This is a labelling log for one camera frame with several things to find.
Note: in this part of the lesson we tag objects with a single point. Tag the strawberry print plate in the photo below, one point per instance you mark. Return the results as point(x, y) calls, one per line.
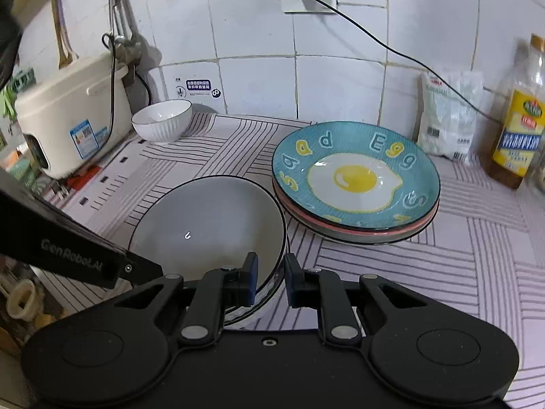
point(362, 229)

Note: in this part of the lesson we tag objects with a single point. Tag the yellow label oil bottle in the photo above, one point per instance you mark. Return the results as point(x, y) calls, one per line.
point(517, 136)

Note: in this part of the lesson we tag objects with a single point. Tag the blue egg print plate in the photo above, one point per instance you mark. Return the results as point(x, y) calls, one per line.
point(383, 170)

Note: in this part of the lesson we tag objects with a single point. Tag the white ribbed bowl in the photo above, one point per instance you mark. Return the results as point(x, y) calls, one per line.
point(162, 125)

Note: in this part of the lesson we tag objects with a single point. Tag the white rice cooker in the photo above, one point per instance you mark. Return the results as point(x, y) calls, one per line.
point(72, 106)

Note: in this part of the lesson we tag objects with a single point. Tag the wooden spatula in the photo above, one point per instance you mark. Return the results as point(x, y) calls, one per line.
point(64, 38)

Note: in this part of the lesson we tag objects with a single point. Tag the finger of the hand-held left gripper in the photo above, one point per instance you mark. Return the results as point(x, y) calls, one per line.
point(140, 268)

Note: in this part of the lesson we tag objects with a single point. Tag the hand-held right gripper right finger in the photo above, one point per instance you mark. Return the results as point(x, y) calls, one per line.
point(291, 283)

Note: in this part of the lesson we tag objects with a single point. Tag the green packet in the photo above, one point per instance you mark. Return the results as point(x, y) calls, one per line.
point(12, 93)

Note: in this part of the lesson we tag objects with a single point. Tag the grey black-rimmed bowl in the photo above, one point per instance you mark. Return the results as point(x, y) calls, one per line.
point(204, 221)

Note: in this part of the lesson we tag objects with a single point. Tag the white plastic salt bag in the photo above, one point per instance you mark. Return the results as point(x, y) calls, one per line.
point(447, 123)

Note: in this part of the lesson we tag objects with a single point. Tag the dark hanging object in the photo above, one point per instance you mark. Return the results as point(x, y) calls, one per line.
point(8, 34)

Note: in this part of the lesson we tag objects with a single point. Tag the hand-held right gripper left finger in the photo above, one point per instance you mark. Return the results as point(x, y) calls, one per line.
point(254, 277)

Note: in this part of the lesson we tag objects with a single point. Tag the wall sticker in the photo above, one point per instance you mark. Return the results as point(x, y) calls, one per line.
point(193, 88)

